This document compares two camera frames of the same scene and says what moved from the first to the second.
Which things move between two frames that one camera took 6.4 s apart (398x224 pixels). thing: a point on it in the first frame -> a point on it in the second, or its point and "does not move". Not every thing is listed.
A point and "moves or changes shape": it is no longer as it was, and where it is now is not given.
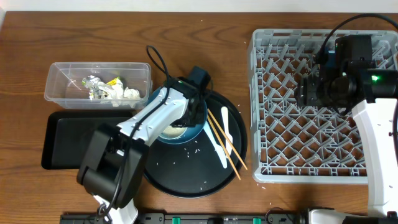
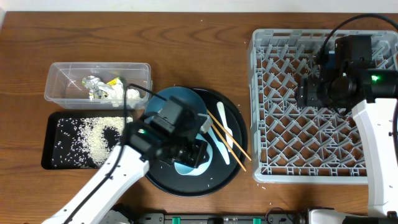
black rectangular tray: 68,135 does not move
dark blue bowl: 192,132 moves or changes shape
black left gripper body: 193,119 -> 189,149
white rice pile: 171,131 moves or changes shape
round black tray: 206,165 does not move
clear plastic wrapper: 91,82 does not move
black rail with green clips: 195,218 does not move
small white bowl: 172,132 moves or changes shape
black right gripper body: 315,93 does not move
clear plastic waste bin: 97,85 does not move
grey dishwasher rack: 295,144 does not move
